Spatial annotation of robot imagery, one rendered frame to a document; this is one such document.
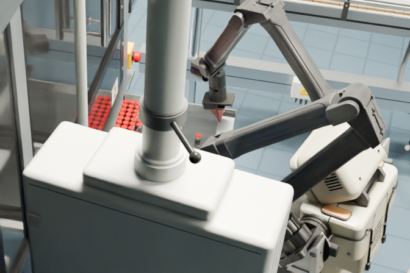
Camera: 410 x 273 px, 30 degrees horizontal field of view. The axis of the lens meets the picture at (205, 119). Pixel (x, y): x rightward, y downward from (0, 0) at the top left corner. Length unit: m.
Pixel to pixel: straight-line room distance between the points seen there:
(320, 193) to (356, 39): 3.05
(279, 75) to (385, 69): 1.28
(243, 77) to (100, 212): 2.16
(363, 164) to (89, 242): 0.73
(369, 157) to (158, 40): 0.85
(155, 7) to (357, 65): 3.51
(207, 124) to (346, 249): 0.88
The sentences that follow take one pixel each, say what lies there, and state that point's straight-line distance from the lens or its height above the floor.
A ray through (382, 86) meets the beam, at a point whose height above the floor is 0.55.
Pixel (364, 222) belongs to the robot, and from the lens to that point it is 1.91.
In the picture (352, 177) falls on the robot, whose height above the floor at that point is 1.33.
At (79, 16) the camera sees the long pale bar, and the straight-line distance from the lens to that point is 1.66.
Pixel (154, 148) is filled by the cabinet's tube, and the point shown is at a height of 1.65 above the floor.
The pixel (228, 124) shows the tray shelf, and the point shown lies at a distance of 2.66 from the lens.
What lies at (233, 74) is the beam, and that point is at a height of 0.50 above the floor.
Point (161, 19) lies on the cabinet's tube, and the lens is 1.21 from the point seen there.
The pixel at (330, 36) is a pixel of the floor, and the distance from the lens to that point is 4.88.
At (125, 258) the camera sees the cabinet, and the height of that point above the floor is 1.40.
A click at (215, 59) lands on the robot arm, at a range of 2.39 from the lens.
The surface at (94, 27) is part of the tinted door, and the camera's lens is 2.15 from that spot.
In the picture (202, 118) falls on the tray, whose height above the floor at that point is 0.88.
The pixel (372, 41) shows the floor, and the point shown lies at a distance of 4.91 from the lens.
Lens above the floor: 2.57
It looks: 39 degrees down
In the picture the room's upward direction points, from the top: 6 degrees clockwise
